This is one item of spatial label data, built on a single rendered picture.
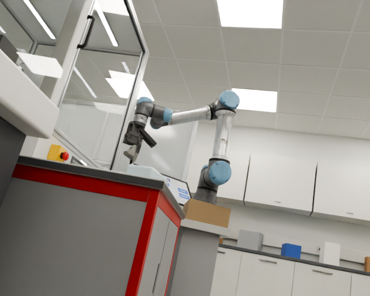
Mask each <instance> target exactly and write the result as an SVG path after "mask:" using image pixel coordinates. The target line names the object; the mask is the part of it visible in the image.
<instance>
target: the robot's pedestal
mask: <svg viewBox="0 0 370 296"><path fill-rule="evenodd" d="M230 232H231V229H230V228H225V227H220V226H215V225H212V224H207V223H202V222H199V221H194V220H189V219H186V218H185V219H184V220H181V223H180V229H179V234H178V238H177V243H176V249H175V252H174V258H173V263H172V267H171V272H170V278H169V283H168V286H167V292H166V296H210V293H211V286H212V282H213V275H214V269H215V264H216V258H217V251H218V245H219V241H220V238H224V237H229V236H230Z"/></svg>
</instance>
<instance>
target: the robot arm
mask: <svg viewBox="0 0 370 296"><path fill-rule="evenodd" d="M239 104H240V98H239V96H238V94H236V92H234V91H232V90H226V91H224V92H223V93H221V94H220V95H219V97H218V98H217V99H216V101H215V102H213V103H211V104H208V105H205V106H204V107H198V108H194V109H187V110H180V111H176V112H173V111H172V110H171V109H169V108H167V107H163V106H159V105H155V104H153V103H152V100H151V98H148V97H146V96H142V97H140V98H139V100H138V102H137V106H136V110H135V113H134V117H133V121H131V122H129V124H128V127H127V131H126V133H125V136H124V139H123V143H124V144H128V145H131V147H129V149H128V150H127V151H124V152H123V154H124V155H125V156H126V157H128V158H129V159H130V163H129V164H132V163H134V162H135V161H136V159H137V157H138V154H139V151H140V148H141V146H142V141H143V140H144V141H145V142H146V143H147V144H148V145H149V146H150V147H151V148H152V147H154V146H155V145H157V143H156V142H155V141H154V139H153V138H152V137H151V136H150V135H149V134H148V133H147V132H146V131H145V127H146V124H147V120H148V117H151V119H150V126H151V128H152V129H155V130H157V129H160V128H161V127H164V126H171V125H177V124H181V123H188V122H194V121H198V120H204V119H207V120H215V119H217V125H216V133H215V138H214V147H213V155H212V157H211V158H209V161H208V164H207V165H204V166H203V167H202V170H201V172H200V173H201V174H200V178H199V183H198V186H197V191H196V192H195V194H194V196H193V198H192V199H195V200H199V201H203V202H206V203H210V204H214V205H217V191H218V187H219V186H220V185H222V184H225V183H226V182H228V181H229V179H230V177H231V174H232V170H231V167H230V161H229V159H228V151H229V146H230V137H231V127H232V122H233V118H235V116H236V111H237V107H238V106H239Z"/></svg>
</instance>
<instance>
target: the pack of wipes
mask: <svg viewBox="0 0 370 296"><path fill-rule="evenodd" d="M126 173H127V174H133V175H137V176H143V177H149V178H154V179H160V180H164V181H165V182H166V184H168V180H167V179H166V178H165V177H164V176H163V175H161V174H160V173H159V172H158V171H157V170H155V169H154V168H153V167H147V166H138V165H132V164H130V165H128V167H127V170H126Z"/></svg>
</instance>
